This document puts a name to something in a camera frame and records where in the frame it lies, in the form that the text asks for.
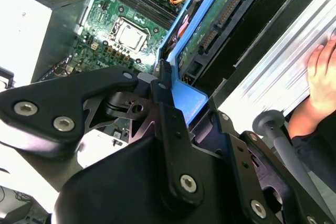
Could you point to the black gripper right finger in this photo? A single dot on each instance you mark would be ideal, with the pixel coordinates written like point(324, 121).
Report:
point(249, 158)

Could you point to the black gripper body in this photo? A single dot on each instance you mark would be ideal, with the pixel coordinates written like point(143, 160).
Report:
point(118, 190)

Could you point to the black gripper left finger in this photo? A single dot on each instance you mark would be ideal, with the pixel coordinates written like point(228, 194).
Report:
point(52, 100)

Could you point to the hard disk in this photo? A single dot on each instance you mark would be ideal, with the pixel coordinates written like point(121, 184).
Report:
point(202, 37)

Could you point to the bare person hand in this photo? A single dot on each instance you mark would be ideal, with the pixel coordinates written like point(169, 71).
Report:
point(323, 77)

